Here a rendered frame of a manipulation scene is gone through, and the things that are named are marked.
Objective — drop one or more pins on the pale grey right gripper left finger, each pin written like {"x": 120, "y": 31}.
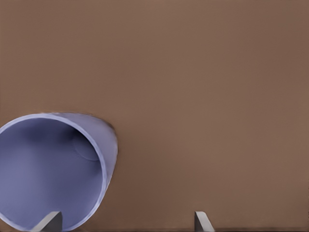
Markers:
{"x": 51, "y": 222}

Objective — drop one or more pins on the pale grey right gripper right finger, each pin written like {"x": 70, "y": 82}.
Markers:
{"x": 201, "y": 221}

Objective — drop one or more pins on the blue cup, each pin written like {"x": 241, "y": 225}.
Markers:
{"x": 46, "y": 169}

